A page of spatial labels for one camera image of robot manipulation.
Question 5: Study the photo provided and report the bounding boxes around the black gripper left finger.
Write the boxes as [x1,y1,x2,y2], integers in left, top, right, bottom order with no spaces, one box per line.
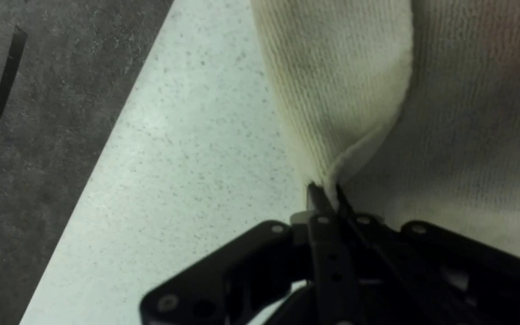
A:
[139,181,358,325]

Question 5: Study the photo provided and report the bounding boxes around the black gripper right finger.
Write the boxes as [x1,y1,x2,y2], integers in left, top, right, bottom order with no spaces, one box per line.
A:
[336,185,520,325]

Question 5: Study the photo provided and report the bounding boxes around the stained white towel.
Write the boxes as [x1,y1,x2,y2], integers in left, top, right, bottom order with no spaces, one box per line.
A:
[248,0,520,270]

